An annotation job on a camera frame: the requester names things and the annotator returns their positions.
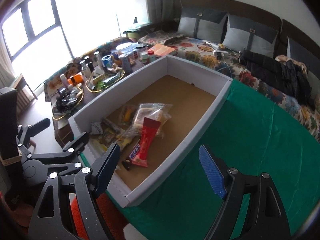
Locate white triangular snack pouch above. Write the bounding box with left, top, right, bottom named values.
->
left=90, top=122, right=104, bottom=135

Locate yellow tofu snack packet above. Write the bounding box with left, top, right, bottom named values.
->
left=98, top=118, right=134, bottom=152

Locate brown snickers bar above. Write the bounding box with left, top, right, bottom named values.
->
left=121, top=142, right=140, bottom=171

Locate corn sausage packet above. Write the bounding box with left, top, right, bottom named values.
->
left=118, top=105, right=138, bottom=126

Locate red snack bar wrapper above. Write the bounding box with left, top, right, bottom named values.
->
left=132, top=117, right=161, bottom=167

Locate bread loaf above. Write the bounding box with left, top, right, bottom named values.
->
left=130, top=103, right=173, bottom=137

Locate gold rimmed tray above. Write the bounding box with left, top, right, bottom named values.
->
left=85, top=70, right=125, bottom=93

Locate white cardboard box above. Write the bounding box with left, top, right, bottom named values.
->
left=69, top=56, right=232, bottom=207

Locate green satin cloth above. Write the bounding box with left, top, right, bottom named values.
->
left=80, top=80, right=320, bottom=240

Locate blue tin can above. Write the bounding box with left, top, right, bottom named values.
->
left=101, top=55, right=113, bottom=68

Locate white lidded jar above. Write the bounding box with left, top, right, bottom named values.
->
left=116, top=42, right=133, bottom=56

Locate orange booklet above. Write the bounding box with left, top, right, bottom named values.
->
left=150, top=43, right=177, bottom=57

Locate black puffer jacket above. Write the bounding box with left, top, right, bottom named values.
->
left=239, top=50, right=315, bottom=110

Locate grey cushion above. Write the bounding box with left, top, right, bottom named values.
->
left=222, top=14, right=278, bottom=57
left=178, top=7, right=228, bottom=43
left=286, top=37, right=320, bottom=78

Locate grey curtain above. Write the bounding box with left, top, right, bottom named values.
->
left=143, top=0, right=182, bottom=25

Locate grey cushion far left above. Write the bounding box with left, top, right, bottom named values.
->
left=178, top=7, right=228, bottom=43

